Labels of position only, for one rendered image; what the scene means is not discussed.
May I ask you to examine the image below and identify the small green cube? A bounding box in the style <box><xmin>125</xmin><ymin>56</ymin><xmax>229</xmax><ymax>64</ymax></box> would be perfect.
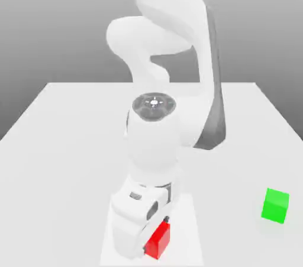
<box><xmin>260</xmin><ymin>187</ymin><xmax>291</xmax><ymax>225</ymax></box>

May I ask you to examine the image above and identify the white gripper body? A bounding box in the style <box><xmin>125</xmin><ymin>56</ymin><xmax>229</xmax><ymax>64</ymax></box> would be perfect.
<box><xmin>111</xmin><ymin>207</ymin><xmax>169</xmax><ymax>260</ymax></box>

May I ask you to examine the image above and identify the small red cube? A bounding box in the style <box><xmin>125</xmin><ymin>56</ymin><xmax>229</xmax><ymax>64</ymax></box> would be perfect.
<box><xmin>143</xmin><ymin>220</ymin><xmax>171</xmax><ymax>260</ymax></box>

